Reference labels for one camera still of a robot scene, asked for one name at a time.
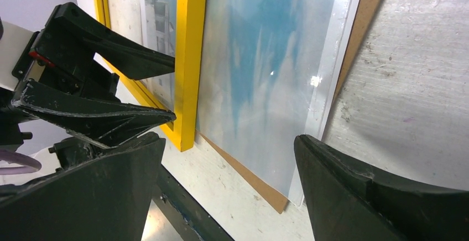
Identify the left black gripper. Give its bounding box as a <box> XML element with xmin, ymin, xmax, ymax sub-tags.
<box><xmin>1</xmin><ymin>2</ymin><xmax>176</xmax><ymax>151</ymax></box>

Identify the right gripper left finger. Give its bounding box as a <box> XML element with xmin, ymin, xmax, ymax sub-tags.
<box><xmin>1</xmin><ymin>132</ymin><xmax>166</xmax><ymax>240</ymax></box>

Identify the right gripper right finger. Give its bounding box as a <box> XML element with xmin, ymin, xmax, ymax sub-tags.
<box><xmin>294</xmin><ymin>134</ymin><xmax>468</xmax><ymax>240</ymax></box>

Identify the yellow wooden photo frame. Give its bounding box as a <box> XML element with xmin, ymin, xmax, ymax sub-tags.
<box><xmin>94</xmin><ymin>0</ymin><xmax>206</xmax><ymax>152</ymax></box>

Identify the blue building photo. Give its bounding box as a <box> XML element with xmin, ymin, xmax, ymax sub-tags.
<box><xmin>137</xmin><ymin>0</ymin><xmax>367</xmax><ymax>207</ymax></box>

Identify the brown fibreboard backing board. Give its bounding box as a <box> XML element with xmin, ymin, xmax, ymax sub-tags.
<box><xmin>196</xmin><ymin>0</ymin><xmax>397</xmax><ymax>215</ymax></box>

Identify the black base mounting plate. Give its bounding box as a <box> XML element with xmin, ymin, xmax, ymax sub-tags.
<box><xmin>152</xmin><ymin>166</ymin><xmax>233</xmax><ymax>241</ymax></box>

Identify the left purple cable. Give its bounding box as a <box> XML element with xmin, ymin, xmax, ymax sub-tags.
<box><xmin>0</xmin><ymin>148</ymin><xmax>43</xmax><ymax>176</ymax></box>

